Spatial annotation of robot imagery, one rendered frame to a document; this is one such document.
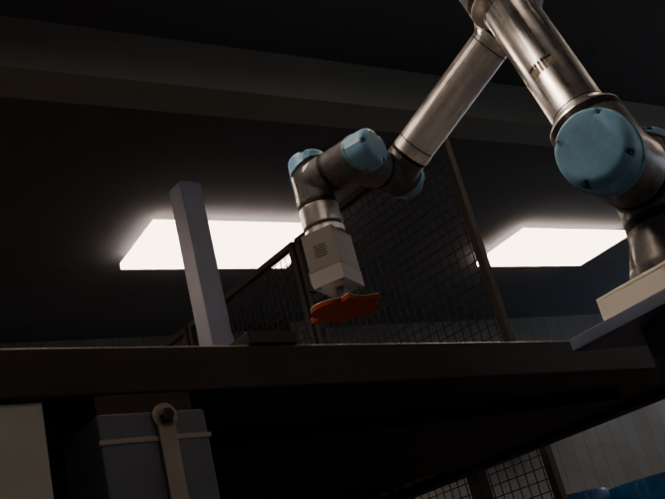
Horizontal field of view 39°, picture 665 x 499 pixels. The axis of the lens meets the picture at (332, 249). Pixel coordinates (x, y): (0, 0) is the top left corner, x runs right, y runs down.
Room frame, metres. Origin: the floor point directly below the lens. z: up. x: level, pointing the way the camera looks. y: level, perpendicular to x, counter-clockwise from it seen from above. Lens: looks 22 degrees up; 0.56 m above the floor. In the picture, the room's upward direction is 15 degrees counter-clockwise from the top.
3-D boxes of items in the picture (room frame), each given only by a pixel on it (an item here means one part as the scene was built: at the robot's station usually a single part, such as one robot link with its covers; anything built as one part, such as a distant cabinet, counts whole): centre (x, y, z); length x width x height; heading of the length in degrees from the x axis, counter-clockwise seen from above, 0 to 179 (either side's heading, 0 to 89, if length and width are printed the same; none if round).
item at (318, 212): (1.58, 0.00, 1.24); 0.08 x 0.08 x 0.05
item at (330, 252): (1.58, 0.01, 1.17); 0.10 x 0.09 x 0.16; 68
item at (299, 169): (1.57, 0.00, 1.32); 0.09 x 0.08 x 0.11; 55
